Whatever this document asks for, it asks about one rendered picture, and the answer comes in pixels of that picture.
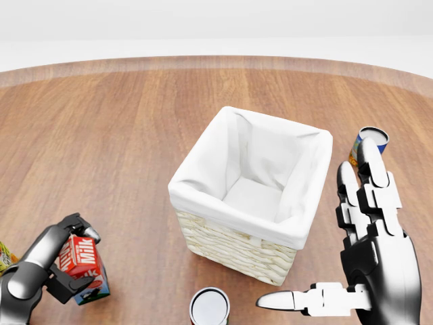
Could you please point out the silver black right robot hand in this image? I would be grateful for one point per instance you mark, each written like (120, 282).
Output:
(385, 264)

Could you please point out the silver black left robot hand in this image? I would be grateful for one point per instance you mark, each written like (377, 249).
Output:
(32, 260)

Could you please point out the red milk carton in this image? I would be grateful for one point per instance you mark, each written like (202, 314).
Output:
(86, 271)

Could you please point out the white lined wicker basket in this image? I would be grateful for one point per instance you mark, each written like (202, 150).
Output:
(250, 193)

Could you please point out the yellow green printed box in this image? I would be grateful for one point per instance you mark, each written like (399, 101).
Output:
(5, 257)

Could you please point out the blue yellow printed tin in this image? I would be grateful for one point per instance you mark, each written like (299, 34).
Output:
(372, 140)

